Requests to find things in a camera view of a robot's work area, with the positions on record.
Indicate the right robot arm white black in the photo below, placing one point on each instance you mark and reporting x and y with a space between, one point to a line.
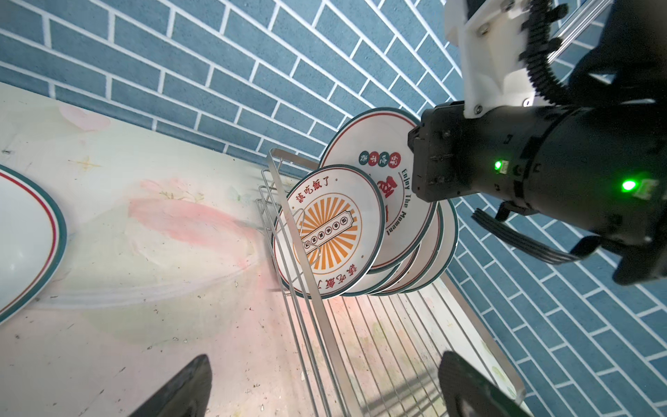
577 166

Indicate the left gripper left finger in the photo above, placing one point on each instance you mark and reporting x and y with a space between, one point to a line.
186 394

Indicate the metal wire dish rack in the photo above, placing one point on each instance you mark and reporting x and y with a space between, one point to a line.
379 355

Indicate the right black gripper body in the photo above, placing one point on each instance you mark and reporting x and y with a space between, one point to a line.
456 156

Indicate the right aluminium corner post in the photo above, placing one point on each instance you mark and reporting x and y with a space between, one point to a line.
590 13

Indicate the plate in rack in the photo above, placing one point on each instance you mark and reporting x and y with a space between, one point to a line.
374 282
424 259
449 242

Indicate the small plate orange sunburst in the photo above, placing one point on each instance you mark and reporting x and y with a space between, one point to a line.
340 222

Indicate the large plate red characters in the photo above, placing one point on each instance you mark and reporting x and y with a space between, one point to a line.
33 240

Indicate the large plate green rim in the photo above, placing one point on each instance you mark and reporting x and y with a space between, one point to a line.
375 142

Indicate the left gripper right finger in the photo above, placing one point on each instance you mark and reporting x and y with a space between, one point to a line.
467 392

